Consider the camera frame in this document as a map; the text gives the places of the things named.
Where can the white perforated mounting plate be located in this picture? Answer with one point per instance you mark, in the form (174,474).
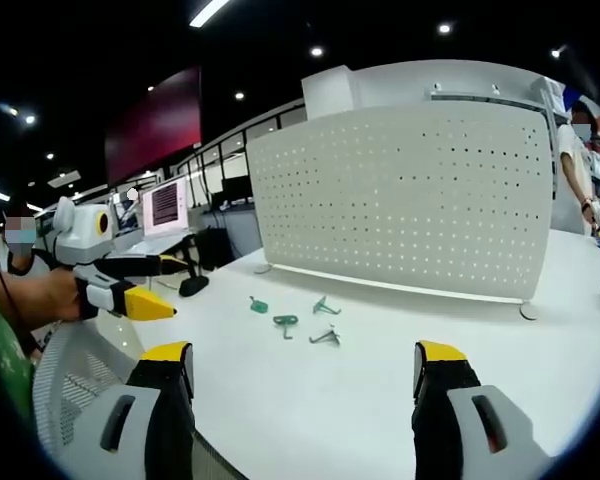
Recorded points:
(405,200)

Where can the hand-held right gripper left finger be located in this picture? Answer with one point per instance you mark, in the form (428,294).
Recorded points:
(130,430)

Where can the grey metal hook assembly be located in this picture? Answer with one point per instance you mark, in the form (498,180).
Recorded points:
(322,306)
(330,335)

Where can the person's green clothing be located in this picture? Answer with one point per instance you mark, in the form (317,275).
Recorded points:
(0,360)

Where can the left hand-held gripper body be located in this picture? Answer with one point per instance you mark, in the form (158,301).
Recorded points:
(80,235)

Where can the black stand with oval base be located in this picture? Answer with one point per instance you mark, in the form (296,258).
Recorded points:
(194,285)

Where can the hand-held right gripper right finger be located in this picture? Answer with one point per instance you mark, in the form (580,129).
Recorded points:
(460,430)

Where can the green hook assembly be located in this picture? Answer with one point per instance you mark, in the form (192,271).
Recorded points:
(259,306)
(285,320)

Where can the white mesh chair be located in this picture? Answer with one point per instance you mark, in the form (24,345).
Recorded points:
(80,370)

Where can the dark red wall panel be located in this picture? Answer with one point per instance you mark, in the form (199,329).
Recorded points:
(155,125)

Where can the black computer tower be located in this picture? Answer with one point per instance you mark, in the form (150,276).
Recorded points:
(214,249)

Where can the person's left hand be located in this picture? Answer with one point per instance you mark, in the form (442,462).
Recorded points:
(65,297)

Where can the black monitor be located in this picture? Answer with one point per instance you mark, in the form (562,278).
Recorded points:
(237,189)

